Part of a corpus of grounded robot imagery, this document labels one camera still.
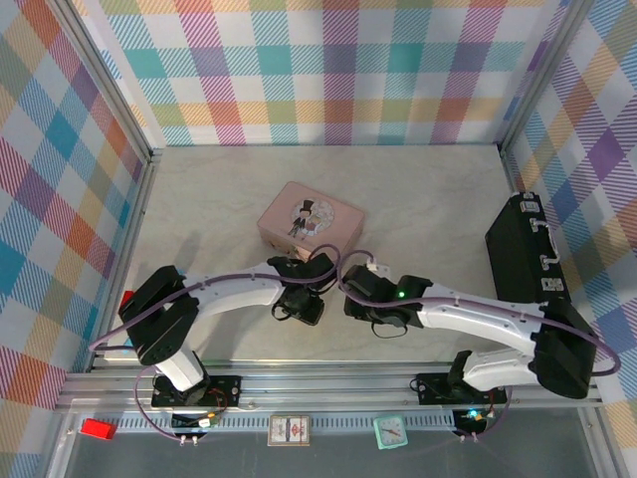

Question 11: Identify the aluminium cross rail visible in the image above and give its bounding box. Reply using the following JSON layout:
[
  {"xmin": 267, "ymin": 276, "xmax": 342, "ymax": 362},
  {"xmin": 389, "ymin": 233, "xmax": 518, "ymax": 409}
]
[{"xmin": 57, "ymin": 360, "xmax": 606, "ymax": 414}]

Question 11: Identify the teal alarm clock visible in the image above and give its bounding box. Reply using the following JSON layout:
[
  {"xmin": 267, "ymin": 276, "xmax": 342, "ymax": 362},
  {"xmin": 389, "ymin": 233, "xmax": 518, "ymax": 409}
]
[{"xmin": 372, "ymin": 414, "xmax": 409, "ymax": 451}]

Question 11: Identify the small black controller board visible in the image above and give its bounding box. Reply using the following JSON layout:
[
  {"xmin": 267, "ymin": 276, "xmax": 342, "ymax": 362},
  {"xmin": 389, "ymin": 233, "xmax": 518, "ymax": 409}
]
[
  {"xmin": 453, "ymin": 407, "xmax": 492, "ymax": 432},
  {"xmin": 171, "ymin": 411, "xmax": 220, "ymax": 433}
]

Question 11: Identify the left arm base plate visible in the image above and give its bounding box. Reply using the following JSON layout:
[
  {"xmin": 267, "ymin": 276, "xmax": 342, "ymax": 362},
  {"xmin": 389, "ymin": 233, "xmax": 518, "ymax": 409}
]
[{"xmin": 150, "ymin": 373, "xmax": 244, "ymax": 408}]

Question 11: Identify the aluminium corner post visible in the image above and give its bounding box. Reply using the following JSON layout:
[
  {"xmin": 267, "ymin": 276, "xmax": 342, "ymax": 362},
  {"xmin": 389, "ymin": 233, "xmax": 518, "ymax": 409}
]
[
  {"xmin": 497, "ymin": 0, "xmax": 596, "ymax": 155},
  {"xmin": 47, "ymin": 0, "xmax": 165, "ymax": 163}
]

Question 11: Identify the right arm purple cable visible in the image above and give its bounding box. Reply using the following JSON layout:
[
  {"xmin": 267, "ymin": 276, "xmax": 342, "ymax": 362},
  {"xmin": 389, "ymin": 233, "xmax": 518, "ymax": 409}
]
[{"xmin": 339, "ymin": 250, "xmax": 622, "ymax": 442}]

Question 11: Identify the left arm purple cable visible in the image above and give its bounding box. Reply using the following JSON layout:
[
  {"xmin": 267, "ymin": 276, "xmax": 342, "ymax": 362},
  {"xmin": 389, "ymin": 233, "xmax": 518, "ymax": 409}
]
[{"xmin": 91, "ymin": 243, "xmax": 345, "ymax": 442}]

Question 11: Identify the grey slotted cable duct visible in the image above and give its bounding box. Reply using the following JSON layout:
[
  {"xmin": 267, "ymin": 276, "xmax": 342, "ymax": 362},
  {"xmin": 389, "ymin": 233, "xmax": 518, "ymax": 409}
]
[{"xmin": 116, "ymin": 415, "xmax": 457, "ymax": 432}]

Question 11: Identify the black hard case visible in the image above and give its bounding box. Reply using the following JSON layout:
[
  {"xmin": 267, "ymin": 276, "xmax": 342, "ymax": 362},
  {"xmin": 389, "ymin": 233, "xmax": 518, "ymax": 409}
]
[{"xmin": 485, "ymin": 191, "xmax": 573, "ymax": 305}]

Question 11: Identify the playing card box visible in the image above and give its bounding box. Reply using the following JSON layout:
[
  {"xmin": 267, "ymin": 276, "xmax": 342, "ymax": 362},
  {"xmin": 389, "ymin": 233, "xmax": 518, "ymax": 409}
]
[{"xmin": 267, "ymin": 414, "xmax": 313, "ymax": 448}]

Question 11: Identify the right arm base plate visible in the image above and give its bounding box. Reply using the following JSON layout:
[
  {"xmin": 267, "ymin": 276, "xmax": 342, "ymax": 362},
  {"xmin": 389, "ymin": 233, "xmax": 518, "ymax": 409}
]
[{"xmin": 415, "ymin": 371, "xmax": 509, "ymax": 405}]

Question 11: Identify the red plastic block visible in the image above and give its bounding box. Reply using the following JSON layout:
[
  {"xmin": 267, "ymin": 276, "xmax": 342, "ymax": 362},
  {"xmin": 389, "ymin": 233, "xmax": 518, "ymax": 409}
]
[{"xmin": 80, "ymin": 417, "xmax": 118, "ymax": 442}]

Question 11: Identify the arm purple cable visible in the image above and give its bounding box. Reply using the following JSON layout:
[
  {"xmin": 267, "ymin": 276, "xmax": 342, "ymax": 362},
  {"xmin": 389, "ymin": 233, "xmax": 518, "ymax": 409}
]
[
  {"xmin": 339, "ymin": 250, "xmax": 622, "ymax": 442},
  {"xmin": 91, "ymin": 243, "xmax": 345, "ymax": 442}
]

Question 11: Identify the pink tin box couple print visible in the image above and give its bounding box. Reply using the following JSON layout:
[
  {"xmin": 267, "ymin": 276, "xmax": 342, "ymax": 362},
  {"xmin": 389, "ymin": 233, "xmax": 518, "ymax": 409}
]
[{"xmin": 257, "ymin": 180, "xmax": 365, "ymax": 261}]

